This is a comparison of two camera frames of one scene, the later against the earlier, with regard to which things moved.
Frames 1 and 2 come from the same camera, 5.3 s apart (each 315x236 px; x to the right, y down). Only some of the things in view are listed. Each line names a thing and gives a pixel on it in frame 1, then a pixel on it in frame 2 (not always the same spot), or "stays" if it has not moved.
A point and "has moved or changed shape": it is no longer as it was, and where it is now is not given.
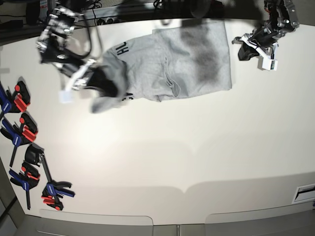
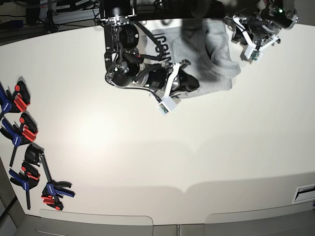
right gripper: [263, 37] → [260, 27]
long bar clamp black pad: [34, 154] stays
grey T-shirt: [171, 62] has moved or changed shape
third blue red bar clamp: [27, 180] stays
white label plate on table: [304, 193] stays
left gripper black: [98, 78] → [157, 79]
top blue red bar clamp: [16, 103] stays
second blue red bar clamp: [26, 132] stays
